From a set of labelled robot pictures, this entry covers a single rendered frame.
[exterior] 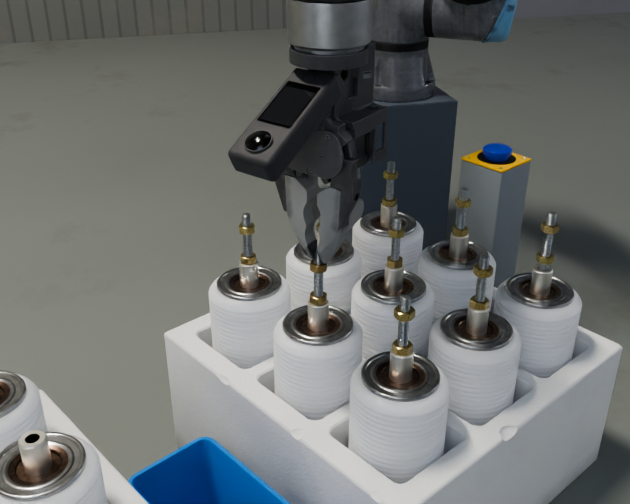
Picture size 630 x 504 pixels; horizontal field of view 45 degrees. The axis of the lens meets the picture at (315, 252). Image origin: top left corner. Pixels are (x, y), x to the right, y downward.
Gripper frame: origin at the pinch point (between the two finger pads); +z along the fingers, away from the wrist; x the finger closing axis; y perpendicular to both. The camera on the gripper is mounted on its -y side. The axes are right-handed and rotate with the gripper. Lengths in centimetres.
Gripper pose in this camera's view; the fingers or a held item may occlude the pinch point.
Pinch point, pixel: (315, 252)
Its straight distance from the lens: 75.7
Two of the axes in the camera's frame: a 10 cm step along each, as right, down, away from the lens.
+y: 5.8, -3.8, 7.2
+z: 0.0, 8.8, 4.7
